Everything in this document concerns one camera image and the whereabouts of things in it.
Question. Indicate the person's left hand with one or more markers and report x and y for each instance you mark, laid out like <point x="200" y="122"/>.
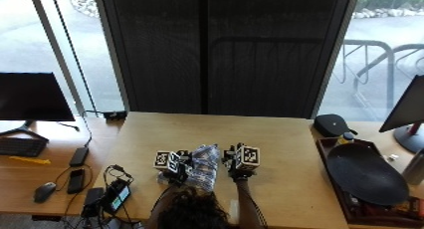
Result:
<point x="180" y="171"/>

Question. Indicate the person's right hand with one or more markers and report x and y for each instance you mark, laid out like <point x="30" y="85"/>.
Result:
<point x="234" y="164"/>

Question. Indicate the white marker cube left glove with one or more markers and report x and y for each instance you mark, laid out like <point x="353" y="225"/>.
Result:
<point x="166" y="160"/>

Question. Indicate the white marker cube glove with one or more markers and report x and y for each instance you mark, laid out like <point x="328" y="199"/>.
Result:
<point x="247" y="157"/>
<point x="166" y="160"/>

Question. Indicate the white marker cube right glove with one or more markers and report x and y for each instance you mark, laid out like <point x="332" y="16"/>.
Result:
<point x="247" y="157"/>

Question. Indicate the person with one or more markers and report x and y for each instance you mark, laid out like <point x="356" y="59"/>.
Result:
<point x="194" y="210"/>

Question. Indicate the smartphone with lit screen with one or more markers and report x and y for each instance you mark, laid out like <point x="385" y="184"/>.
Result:
<point x="118" y="194"/>

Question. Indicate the black power adapter brick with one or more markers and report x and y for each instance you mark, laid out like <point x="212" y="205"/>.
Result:
<point x="78" y="156"/>

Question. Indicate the black small device box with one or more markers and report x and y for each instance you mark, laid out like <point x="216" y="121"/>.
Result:
<point x="90" y="202"/>

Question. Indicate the black zip case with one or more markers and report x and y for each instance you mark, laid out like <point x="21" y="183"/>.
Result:
<point x="332" y="124"/>

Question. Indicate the black smartphone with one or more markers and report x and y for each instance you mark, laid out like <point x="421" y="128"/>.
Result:
<point x="75" y="181"/>

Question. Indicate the small bottle yellow label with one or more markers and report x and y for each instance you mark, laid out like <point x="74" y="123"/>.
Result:
<point x="345" y="138"/>

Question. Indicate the black oval plate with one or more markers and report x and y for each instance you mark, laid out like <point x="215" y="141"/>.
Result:
<point x="365" y="174"/>

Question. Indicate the dark window blind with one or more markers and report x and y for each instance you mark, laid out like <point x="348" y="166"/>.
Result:
<point x="220" y="51"/>

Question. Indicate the black computer mouse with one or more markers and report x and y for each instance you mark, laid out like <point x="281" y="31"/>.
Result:
<point x="44" y="191"/>

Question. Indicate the yellow flat tool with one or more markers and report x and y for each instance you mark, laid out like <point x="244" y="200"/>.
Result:
<point x="29" y="160"/>

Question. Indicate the dark wooden tray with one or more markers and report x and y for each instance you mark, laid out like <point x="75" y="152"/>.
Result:
<point x="365" y="212"/>

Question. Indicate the black keyboard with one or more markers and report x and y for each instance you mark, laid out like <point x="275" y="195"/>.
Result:
<point x="20" y="146"/>

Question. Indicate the black computer monitor thin stand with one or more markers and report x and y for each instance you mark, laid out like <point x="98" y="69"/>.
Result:
<point x="30" y="98"/>

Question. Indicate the metal bicycle rack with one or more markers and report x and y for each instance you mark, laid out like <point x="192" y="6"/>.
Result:
<point x="374" y="73"/>

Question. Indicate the grey metal bottle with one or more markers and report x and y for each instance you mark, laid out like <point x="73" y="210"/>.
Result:
<point x="414" y="169"/>

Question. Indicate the computer monitor round base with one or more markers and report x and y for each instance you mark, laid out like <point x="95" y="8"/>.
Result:
<point x="408" y="116"/>

